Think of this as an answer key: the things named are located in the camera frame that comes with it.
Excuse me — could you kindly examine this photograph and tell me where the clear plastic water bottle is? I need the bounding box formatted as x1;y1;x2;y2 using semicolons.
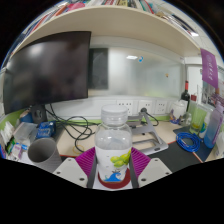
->
94;104;133;184

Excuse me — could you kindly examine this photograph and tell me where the grey ribbed cup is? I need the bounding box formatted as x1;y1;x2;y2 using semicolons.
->
27;137;63;174

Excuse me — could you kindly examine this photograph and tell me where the shelf unit with books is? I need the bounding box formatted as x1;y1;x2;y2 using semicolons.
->
13;0;204;58

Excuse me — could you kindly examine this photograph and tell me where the small blue device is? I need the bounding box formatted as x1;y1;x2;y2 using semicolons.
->
35;120;57;139

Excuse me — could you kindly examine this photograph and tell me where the dark wine bottle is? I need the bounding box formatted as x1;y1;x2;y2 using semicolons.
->
180;80;191;103

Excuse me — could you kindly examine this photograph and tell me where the purple hanging banner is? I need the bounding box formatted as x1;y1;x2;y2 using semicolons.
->
200;48;220;90

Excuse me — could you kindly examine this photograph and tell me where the white wall socket panel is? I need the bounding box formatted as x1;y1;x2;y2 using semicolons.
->
116;98;171;116

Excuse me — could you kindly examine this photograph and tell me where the blue coiled cable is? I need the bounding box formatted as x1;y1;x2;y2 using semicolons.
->
175;131;202;153

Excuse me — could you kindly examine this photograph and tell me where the black computer monitor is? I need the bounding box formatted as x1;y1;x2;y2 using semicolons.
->
2;30;92;125

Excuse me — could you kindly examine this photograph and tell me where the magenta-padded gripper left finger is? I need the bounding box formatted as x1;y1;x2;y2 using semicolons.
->
53;147;98;189

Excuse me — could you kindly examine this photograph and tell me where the black cable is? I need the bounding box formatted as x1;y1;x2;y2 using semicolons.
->
44;103;98;154

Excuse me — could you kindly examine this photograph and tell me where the grey metal laptop stand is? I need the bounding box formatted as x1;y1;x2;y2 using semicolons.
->
125;108;169;156

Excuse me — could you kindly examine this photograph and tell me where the purple translucent drink bottle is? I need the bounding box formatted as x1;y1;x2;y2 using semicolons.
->
203;105;224;149

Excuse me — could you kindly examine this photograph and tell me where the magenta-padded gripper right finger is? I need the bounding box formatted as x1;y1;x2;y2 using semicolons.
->
128;147;173;189

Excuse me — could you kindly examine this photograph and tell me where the green translucent glass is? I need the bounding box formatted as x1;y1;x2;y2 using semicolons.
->
189;105;208;136

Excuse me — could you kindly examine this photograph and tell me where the clear plastic box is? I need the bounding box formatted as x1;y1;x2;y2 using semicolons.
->
13;122;38;144

